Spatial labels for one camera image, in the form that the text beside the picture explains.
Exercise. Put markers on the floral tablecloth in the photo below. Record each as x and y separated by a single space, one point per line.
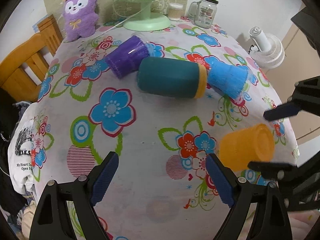
161 189

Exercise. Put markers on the wooden chair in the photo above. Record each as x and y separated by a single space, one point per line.
14 80

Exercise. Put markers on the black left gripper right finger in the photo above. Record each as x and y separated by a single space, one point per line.
270 220

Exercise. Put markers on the orange plastic cup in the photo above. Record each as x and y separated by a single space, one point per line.
240 147

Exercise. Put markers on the purple plush toy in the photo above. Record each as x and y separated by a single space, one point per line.
80 18

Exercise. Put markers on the purple plastic cup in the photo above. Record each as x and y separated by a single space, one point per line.
126 58

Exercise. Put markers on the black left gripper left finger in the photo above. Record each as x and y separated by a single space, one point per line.
52 219

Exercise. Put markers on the white printed t-shirt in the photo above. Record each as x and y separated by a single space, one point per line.
26 153

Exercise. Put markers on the glass mug jar green lid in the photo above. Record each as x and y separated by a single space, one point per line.
203 12

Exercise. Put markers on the blue plastic cup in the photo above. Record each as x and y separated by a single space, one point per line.
229 79

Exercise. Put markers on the teal cylinder with yellow band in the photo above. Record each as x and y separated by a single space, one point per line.
172 78

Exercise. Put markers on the cotton swab container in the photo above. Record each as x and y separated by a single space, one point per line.
175 11

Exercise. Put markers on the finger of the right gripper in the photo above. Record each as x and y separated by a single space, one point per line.
271 171
282 112

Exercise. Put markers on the white small fan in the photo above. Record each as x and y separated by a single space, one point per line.
268 51

